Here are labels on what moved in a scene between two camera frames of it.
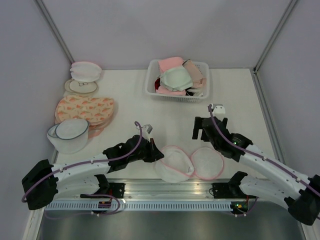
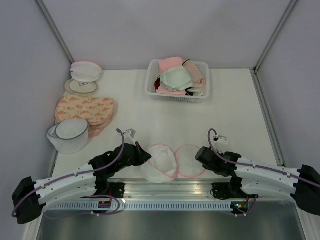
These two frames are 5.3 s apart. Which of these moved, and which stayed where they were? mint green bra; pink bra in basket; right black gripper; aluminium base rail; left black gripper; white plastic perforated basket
Moved: left black gripper; right black gripper
Stayed: pink bra in basket; white plastic perforated basket; aluminium base rail; mint green bra
